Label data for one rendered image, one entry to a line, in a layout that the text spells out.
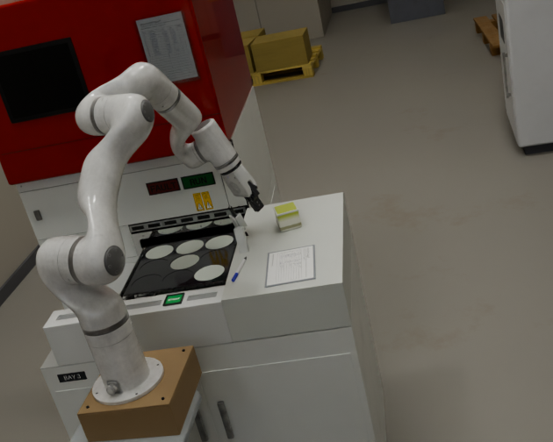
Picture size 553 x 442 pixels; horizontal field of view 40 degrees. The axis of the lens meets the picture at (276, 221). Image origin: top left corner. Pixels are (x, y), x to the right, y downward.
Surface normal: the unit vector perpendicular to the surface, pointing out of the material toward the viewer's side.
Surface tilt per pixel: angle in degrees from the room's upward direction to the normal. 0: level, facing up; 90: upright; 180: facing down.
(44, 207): 90
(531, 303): 0
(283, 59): 90
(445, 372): 0
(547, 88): 90
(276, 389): 90
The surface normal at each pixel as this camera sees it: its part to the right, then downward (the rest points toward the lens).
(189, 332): -0.08, 0.43
